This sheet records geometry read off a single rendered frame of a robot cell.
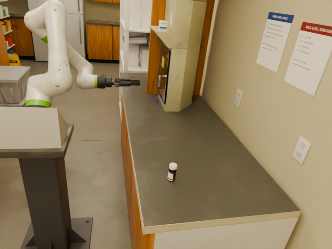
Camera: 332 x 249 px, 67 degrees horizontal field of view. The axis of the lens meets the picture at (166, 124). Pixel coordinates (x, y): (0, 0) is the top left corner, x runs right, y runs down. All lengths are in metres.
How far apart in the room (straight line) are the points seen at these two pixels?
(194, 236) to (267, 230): 0.35
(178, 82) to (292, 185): 1.00
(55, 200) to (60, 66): 0.81
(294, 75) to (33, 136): 1.32
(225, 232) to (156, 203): 0.32
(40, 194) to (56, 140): 0.42
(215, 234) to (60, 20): 1.34
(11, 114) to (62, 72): 0.32
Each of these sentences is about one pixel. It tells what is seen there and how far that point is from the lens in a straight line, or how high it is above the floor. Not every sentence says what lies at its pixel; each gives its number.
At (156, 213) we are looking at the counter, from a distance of 1.08.
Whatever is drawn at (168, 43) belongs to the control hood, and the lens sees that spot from 1.77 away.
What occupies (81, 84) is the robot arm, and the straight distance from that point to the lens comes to 1.80.
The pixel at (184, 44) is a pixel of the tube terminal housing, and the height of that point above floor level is 1.44.
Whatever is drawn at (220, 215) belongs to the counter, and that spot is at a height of 0.94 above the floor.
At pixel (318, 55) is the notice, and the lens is 1.25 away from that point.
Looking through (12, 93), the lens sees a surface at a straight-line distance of 3.66.
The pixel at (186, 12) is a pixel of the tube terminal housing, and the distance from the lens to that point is 1.77.
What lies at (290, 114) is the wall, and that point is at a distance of 1.36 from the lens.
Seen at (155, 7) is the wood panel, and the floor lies 1.63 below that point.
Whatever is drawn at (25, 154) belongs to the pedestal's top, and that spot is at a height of 0.92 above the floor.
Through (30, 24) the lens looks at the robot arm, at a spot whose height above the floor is 1.50.
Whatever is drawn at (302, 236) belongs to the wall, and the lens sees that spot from 1.40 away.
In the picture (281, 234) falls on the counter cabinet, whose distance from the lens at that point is 1.37.
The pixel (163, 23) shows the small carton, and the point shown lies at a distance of 1.80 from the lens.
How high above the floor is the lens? 1.72
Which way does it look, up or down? 27 degrees down
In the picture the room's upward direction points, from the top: 6 degrees clockwise
